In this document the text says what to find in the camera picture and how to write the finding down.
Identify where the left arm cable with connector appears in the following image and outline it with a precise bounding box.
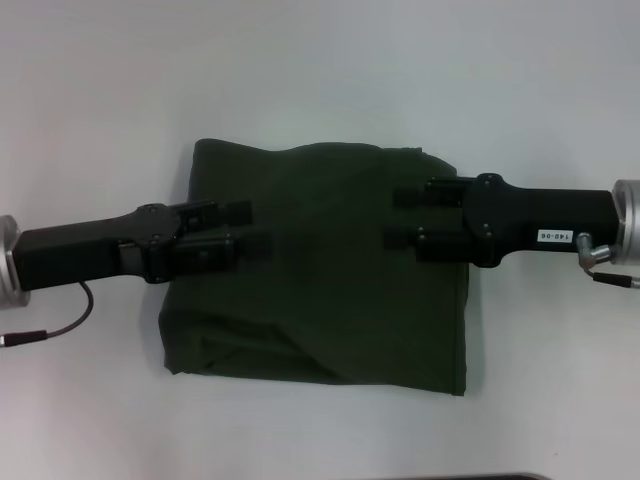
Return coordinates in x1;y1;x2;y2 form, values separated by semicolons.
0;280;96;349

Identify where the dark grey robot base edge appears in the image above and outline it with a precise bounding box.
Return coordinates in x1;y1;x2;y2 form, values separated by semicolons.
457;472;551;480

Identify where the dark green printed t-shirt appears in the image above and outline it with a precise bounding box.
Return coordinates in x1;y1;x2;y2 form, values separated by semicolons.
158;138;474;399

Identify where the arm cable with connector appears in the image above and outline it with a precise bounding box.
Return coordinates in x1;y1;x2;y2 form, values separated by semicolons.
574;230;640;291
0;280;96;349

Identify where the right arm cable with connector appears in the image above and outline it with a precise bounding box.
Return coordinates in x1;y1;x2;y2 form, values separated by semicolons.
574;230;640;291

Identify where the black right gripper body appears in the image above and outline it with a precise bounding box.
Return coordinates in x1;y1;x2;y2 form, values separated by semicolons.
462;172;620;270

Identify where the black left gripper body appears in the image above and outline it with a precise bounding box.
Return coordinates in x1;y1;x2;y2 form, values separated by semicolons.
10;202;186;295

